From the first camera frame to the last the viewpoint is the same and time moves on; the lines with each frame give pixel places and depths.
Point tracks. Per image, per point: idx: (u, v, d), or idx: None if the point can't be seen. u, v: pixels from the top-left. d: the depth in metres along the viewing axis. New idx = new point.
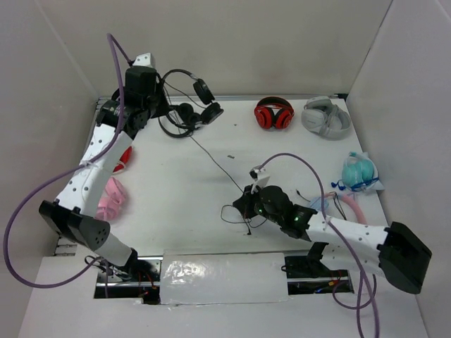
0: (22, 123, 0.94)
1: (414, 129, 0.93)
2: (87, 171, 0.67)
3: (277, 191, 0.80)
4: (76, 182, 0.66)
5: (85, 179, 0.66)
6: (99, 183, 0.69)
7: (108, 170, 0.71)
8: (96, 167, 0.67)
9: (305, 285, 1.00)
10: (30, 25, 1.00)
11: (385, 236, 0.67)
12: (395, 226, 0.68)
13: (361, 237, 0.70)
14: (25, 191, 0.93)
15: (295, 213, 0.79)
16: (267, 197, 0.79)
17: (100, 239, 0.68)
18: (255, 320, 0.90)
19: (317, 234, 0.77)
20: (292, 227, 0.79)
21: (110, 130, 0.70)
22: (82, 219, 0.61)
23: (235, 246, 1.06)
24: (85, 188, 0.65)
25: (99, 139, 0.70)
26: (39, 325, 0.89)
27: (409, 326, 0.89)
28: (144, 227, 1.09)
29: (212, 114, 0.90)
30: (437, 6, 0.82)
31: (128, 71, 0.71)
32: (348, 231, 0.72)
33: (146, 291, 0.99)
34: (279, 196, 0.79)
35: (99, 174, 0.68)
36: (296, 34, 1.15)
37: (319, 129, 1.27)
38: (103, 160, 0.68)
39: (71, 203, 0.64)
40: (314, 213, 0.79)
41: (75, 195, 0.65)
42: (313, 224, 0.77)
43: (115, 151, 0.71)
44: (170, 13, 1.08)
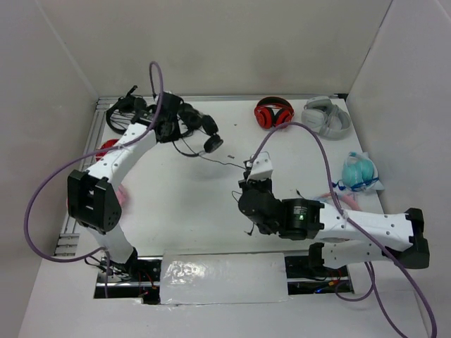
0: (22, 121, 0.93)
1: (415, 129, 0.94)
2: (118, 152, 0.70)
3: (256, 195, 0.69)
4: (107, 158, 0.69)
5: (116, 158, 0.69)
6: (126, 166, 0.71)
7: (134, 159, 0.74)
8: (128, 150, 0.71)
9: (305, 286, 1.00)
10: (31, 24, 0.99)
11: (409, 225, 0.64)
12: (414, 211, 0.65)
13: (387, 231, 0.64)
14: (24, 190, 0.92)
15: (294, 212, 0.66)
16: (250, 207, 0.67)
17: (112, 220, 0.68)
18: (256, 320, 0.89)
19: (332, 232, 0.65)
20: (293, 229, 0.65)
21: (141, 127, 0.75)
22: (109, 188, 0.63)
23: (235, 245, 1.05)
24: (115, 165, 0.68)
25: (132, 132, 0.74)
26: (38, 327, 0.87)
27: (412, 326, 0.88)
28: (144, 227, 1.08)
29: (212, 144, 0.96)
30: (437, 6, 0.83)
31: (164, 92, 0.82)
32: (371, 224, 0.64)
33: (146, 291, 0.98)
34: (266, 200, 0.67)
35: (128, 157, 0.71)
36: (296, 34, 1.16)
37: (319, 129, 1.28)
38: (134, 147, 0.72)
39: (99, 174, 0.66)
40: (321, 208, 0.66)
41: (103, 169, 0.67)
42: (330, 222, 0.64)
43: (144, 144, 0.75)
44: (170, 12, 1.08)
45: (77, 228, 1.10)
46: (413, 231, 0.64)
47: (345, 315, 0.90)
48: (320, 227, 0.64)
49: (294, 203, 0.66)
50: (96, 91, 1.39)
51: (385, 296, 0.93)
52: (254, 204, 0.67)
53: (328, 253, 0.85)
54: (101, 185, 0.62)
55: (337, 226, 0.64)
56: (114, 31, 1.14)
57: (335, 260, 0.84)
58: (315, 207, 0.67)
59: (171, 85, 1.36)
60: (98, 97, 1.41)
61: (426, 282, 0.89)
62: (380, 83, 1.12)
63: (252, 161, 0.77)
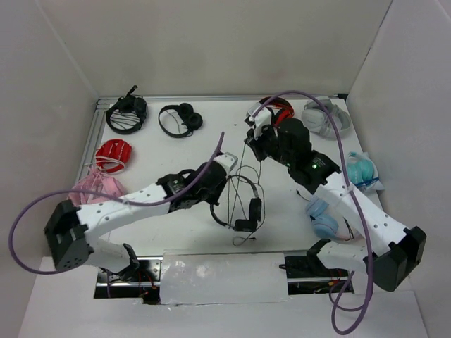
0: (22, 122, 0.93)
1: (415, 129, 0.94)
2: (119, 205, 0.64)
3: (301, 126, 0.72)
4: (105, 206, 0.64)
5: (113, 210, 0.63)
6: (119, 223, 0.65)
7: (134, 218, 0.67)
8: (128, 210, 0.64)
9: (305, 286, 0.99)
10: (31, 24, 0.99)
11: (402, 234, 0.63)
12: (418, 231, 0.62)
13: (375, 224, 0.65)
14: (24, 191, 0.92)
15: (313, 160, 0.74)
16: (285, 129, 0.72)
17: (72, 263, 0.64)
18: (256, 320, 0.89)
19: (329, 193, 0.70)
20: (303, 171, 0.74)
21: (159, 193, 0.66)
22: (79, 241, 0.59)
23: (234, 246, 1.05)
24: (106, 217, 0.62)
25: (148, 192, 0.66)
26: (37, 327, 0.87)
27: (411, 326, 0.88)
28: (144, 227, 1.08)
29: (244, 228, 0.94)
30: (437, 6, 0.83)
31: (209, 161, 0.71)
32: (366, 210, 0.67)
33: (146, 291, 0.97)
34: (299, 131, 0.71)
35: (125, 217, 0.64)
36: (297, 34, 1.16)
37: (319, 129, 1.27)
38: (138, 209, 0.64)
39: (84, 218, 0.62)
40: (336, 171, 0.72)
41: (93, 215, 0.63)
42: (332, 185, 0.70)
43: (152, 210, 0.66)
44: (170, 13, 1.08)
45: None
46: (399, 241, 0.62)
47: (345, 315, 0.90)
48: (322, 181, 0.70)
49: (317, 156, 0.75)
50: (96, 91, 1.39)
51: (385, 296, 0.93)
52: (287, 127, 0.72)
53: (326, 247, 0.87)
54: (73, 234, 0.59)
55: (336, 192, 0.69)
56: (113, 31, 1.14)
57: (328, 253, 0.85)
58: (332, 168, 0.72)
59: (171, 85, 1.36)
60: (98, 97, 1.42)
61: (426, 283, 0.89)
62: (380, 83, 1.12)
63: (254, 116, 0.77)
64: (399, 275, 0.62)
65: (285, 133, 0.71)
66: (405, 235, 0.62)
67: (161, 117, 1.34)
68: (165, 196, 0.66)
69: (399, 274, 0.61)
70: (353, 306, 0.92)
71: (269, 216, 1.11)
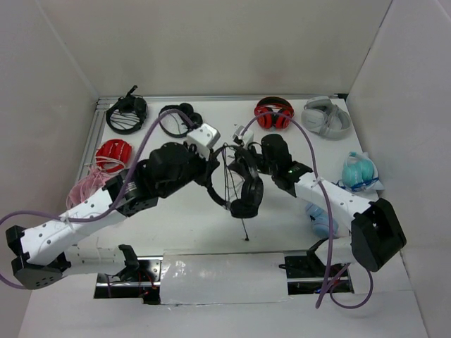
0: (22, 122, 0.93)
1: (415, 129, 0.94)
2: (60, 226, 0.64)
3: (280, 139, 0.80)
4: (47, 228, 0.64)
5: (54, 232, 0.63)
6: (66, 242, 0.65)
7: (84, 232, 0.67)
8: (70, 228, 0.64)
9: (305, 286, 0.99)
10: (31, 24, 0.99)
11: (366, 206, 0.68)
12: (381, 201, 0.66)
13: (342, 203, 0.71)
14: (24, 191, 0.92)
15: (291, 167, 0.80)
16: (266, 143, 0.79)
17: (42, 282, 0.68)
18: (256, 320, 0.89)
19: (304, 189, 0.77)
20: (282, 177, 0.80)
21: (103, 202, 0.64)
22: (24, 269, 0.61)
23: (233, 247, 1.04)
24: (47, 241, 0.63)
25: (91, 203, 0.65)
26: (37, 327, 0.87)
27: (411, 327, 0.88)
28: (144, 227, 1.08)
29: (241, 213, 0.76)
30: (437, 6, 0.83)
31: (154, 153, 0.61)
32: (335, 193, 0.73)
33: (146, 291, 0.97)
34: (279, 144, 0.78)
35: (68, 236, 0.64)
36: (297, 34, 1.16)
37: (319, 129, 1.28)
38: (80, 226, 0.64)
39: (28, 243, 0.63)
40: (309, 171, 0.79)
41: (34, 239, 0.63)
42: (304, 180, 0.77)
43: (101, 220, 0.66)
44: (170, 13, 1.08)
45: None
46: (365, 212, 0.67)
47: (344, 315, 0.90)
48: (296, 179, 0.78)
49: (297, 165, 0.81)
50: (96, 91, 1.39)
51: (384, 296, 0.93)
52: (268, 141, 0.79)
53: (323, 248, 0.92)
54: (17, 264, 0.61)
55: (308, 185, 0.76)
56: (114, 31, 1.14)
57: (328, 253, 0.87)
58: (305, 170, 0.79)
59: (171, 85, 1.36)
60: (98, 97, 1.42)
61: (426, 284, 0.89)
62: (380, 84, 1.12)
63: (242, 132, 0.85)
64: (378, 248, 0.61)
65: (266, 146, 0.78)
66: (370, 207, 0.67)
67: (161, 117, 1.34)
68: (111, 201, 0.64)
69: (377, 246, 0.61)
70: (354, 303, 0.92)
71: (269, 215, 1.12)
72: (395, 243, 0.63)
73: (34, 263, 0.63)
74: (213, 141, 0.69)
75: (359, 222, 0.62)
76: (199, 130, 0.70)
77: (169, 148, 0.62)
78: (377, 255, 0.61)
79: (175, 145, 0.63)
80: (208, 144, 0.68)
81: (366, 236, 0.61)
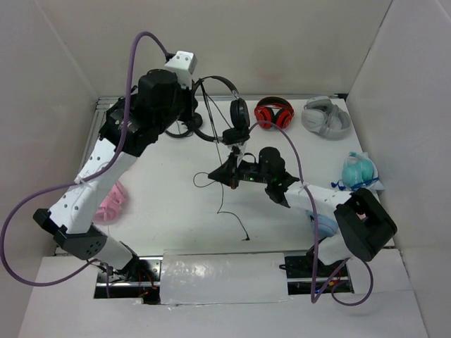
0: (22, 122, 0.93)
1: (414, 129, 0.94)
2: (79, 190, 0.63)
3: (277, 155, 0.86)
4: (68, 197, 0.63)
5: (77, 198, 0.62)
6: (94, 203, 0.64)
7: (104, 186, 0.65)
8: (89, 188, 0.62)
9: (305, 286, 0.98)
10: (31, 24, 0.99)
11: (347, 196, 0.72)
12: (360, 189, 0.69)
13: (325, 198, 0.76)
14: (24, 191, 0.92)
15: (282, 180, 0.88)
16: (266, 158, 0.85)
17: (92, 250, 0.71)
18: (256, 320, 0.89)
19: (292, 196, 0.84)
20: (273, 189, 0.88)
21: (108, 149, 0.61)
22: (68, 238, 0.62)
23: (234, 247, 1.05)
24: (75, 208, 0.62)
25: (98, 156, 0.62)
26: (37, 327, 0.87)
27: (411, 327, 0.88)
28: (145, 227, 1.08)
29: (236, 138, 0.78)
30: (437, 7, 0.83)
31: (143, 79, 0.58)
32: (318, 192, 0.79)
33: (146, 291, 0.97)
34: (278, 162, 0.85)
35: (91, 195, 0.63)
36: (297, 34, 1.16)
37: (319, 129, 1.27)
38: (97, 181, 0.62)
39: (60, 218, 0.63)
40: (297, 181, 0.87)
41: (64, 211, 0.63)
42: (292, 189, 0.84)
43: (115, 169, 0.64)
44: (170, 13, 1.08)
45: None
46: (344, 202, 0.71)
47: (345, 316, 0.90)
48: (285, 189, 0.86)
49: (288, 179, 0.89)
50: (96, 91, 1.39)
51: (385, 296, 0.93)
52: (268, 157, 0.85)
53: None
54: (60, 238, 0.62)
55: (296, 191, 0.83)
56: (113, 31, 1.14)
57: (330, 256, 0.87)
58: (294, 179, 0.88)
59: None
60: (98, 97, 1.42)
61: (427, 284, 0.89)
62: (380, 84, 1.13)
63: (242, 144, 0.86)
64: (367, 236, 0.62)
65: (266, 162, 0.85)
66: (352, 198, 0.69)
67: None
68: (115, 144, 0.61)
69: (363, 234, 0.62)
70: (354, 301, 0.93)
71: (270, 215, 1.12)
72: (385, 229, 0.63)
73: (75, 232, 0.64)
74: (192, 64, 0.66)
75: (344, 213, 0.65)
76: (176, 57, 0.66)
77: (155, 72, 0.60)
78: (367, 242, 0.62)
79: (159, 70, 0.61)
80: (189, 67, 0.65)
81: (352, 224, 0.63)
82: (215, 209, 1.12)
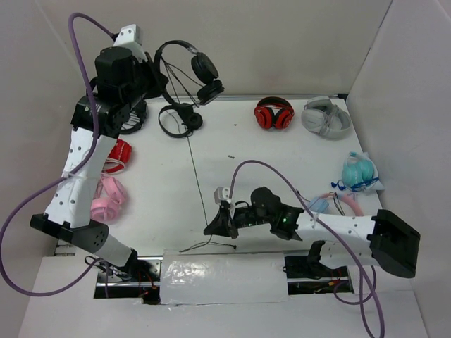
0: (22, 122, 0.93)
1: (414, 130, 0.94)
2: (70, 183, 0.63)
3: (267, 193, 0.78)
4: (60, 194, 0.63)
5: (70, 192, 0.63)
6: (87, 192, 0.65)
7: (94, 177, 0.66)
8: (79, 179, 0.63)
9: (305, 286, 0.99)
10: (30, 24, 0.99)
11: (372, 224, 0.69)
12: (382, 213, 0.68)
13: (350, 229, 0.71)
14: (24, 191, 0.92)
15: (284, 215, 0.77)
16: (260, 201, 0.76)
17: (98, 241, 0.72)
18: (256, 320, 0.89)
19: (306, 232, 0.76)
20: (280, 228, 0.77)
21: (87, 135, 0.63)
22: (73, 232, 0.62)
23: (234, 246, 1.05)
24: (72, 201, 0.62)
25: (79, 146, 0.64)
26: (36, 327, 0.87)
27: (411, 327, 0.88)
28: (144, 227, 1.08)
29: (211, 91, 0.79)
30: (437, 8, 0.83)
31: (99, 58, 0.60)
32: (337, 224, 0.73)
33: (146, 291, 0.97)
34: (272, 201, 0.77)
35: (84, 186, 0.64)
36: (297, 34, 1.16)
37: (319, 129, 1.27)
38: (86, 170, 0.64)
39: (60, 217, 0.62)
40: (301, 211, 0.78)
41: (61, 209, 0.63)
42: (303, 223, 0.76)
43: (98, 155, 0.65)
44: (170, 13, 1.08)
45: None
46: (373, 230, 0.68)
47: (344, 316, 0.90)
48: (295, 227, 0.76)
49: (289, 209, 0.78)
50: None
51: (384, 296, 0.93)
52: (262, 199, 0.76)
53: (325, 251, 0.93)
54: (65, 233, 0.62)
55: (309, 226, 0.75)
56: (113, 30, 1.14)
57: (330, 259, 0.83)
58: (298, 210, 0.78)
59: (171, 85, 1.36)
60: None
61: (427, 284, 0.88)
62: (380, 84, 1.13)
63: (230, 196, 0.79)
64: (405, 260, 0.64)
65: (261, 205, 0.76)
66: (375, 222, 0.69)
67: (161, 117, 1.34)
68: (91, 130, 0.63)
69: (401, 257, 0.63)
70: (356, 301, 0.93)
71: None
72: (414, 241, 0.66)
73: (78, 227, 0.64)
74: (137, 35, 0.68)
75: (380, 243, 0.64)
76: (120, 34, 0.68)
77: (108, 51, 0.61)
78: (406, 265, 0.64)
79: (111, 48, 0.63)
80: (135, 39, 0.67)
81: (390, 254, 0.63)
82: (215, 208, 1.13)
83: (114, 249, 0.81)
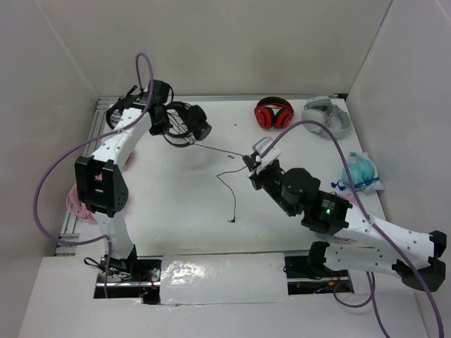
0: (21, 122, 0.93)
1: (414, 129, 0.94)
2: (118, 136, 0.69)
3: (306, 177, 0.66)
4: (108, 143, 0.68)
5: (117, 141, 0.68)
6: (127, 150, 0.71)
7: (132, 143, 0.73)
8: (127, 133, 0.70)
9: (305, 286, 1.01)
10: (29, 24, 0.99)
11: (433, 246, 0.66)
12: (441, 236, 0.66)
13: (409, 246, 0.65)
14: (24, 191, 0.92)
15: (325, 205, 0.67)
16: (297, 188, 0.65)
17: (120, 202, 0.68)
18: (256, 320, 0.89)
19: (354, 233, 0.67)
20: (318, 220, 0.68)
21: (139, 110, 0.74)
22: (116, 169, 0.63)
23: (235, 246, 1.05)
24: (118, 147, 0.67)
25: (128, 117, 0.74)
26: (36, 327, 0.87)
27: (411, 327, 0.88)
28: (144, 227, 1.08)
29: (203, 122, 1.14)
30: (437, 7, 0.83)
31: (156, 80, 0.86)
32: (395, 236, 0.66)
33: (146, 291, 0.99)
34: (312, 185, 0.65)
35: (128, 141, 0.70)
36: (297, 34, 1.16)
37: (319, 129, 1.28)
38: (133, 129, 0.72)
39: (103, 156, 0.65)
40: (349, 206, 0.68)
41: (107, 153, 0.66)
42: (354, 223, 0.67)
43: (140, 127, 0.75)
44: (170, 13, 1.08)
45: (77, 228, 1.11)
46: (433, 252, 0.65)
47: (344, 316, 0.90)
48: (344, 226, 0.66)
49: (326, 197, 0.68)
50: (96, 91, 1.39)
51: (384, 296, 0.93)
52: (300, 184, 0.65)
53: (332, 253, 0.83)
54: (107, 167, 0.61)
55: (360, 229, 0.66)
56: (113, 30, 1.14)
57: (338, 263, 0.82)
58: (344, 205, 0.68)
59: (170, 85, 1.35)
60: (98, 97, 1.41)
61: None
62: (380, 84, 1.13)
63: (262, 156, 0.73)
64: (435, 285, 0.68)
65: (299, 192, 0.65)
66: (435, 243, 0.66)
67: None
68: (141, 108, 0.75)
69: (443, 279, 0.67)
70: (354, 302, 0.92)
71: (269, 216, 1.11)
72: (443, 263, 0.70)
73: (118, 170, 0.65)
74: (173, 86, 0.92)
75: (438, 272, 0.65)
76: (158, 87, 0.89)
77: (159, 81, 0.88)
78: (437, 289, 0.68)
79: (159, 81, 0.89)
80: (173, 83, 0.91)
81: (436, 280, 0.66)
82: (215, 208, 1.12)
83: (118, 239, 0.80)
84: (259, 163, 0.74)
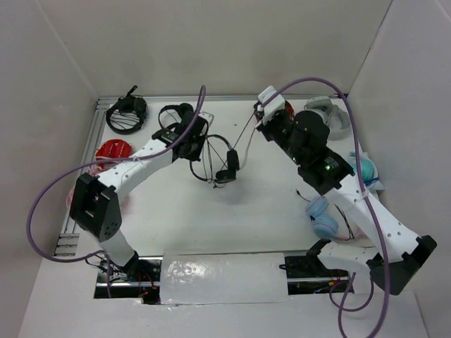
0: (22, 122, 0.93)
1: (415, 129, 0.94)
2: (131, 163, 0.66)
3: (320, 124, 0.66)
4: (120, 167, 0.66)
5: (127, 168, 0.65)
6: (137, 178, 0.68)
7: (146, 173, 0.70)
8: (141, 164, 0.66)
9: (305, 286, 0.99)
10: (30, 24, 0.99)
11: (415, 246, 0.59)
12: (432, 241, 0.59)
13: (390, 234, 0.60)
14: (24, 191, 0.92)
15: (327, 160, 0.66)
16: (303, 126, 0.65)
17: (109, 227, 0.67)
18: (256, 319, 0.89)
19: (343, 198, 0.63)
20: (313, 170, 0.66)
21: (163, 145, 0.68)
22: (114, 198, 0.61)
23: (235, 246, 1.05)
24: (126, 175, 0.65)
25: (150, 147, 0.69)
26: (35, 327, 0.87)
27: (412, 328, 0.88)
28: (144, 228, 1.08)
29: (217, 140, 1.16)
30: (437, 7, 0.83)
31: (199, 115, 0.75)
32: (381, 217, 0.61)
33: (146, 291, 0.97)
34: (320, 133, 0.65)
35: (140, 171, 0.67)
36: (297, 34, 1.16)
37: None
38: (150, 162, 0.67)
39: (107, 180, 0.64)
40: (350, 173, 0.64)
41: (113, 177, 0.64)
42: (347, 188, 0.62)
43: (160, 160, 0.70)
44: (170, 13, 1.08)
45: (77, 228, 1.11)
46: (413, 251, 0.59)
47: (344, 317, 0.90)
48: (336, 185, 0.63)
49: (330, 155, 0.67)
50: (96, 91, 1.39)
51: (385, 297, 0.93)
52: (306, 124, 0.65)
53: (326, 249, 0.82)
54: (106, 193, 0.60)
55: (350, 197, 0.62)
56: (113, 30, 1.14)
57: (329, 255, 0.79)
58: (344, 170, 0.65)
59: (170, 85, 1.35)
60: (98, 97, 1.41)
61: (427, 285, 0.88)
62: (380, 84, 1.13)
63: (264, 105, 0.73)
64: (395, 289, 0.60)
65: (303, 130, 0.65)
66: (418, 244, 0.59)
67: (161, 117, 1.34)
68: (167, 144, 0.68)
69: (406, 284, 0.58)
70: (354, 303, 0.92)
71: (269, 216, 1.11)
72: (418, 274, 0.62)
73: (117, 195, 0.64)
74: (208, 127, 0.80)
75: (408, 270, 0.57)
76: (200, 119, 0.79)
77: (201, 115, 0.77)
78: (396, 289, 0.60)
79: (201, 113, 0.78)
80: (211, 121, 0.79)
81: (397, 278, 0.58)
82: (215, 208, 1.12)
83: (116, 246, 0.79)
84: (262, 113, 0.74)
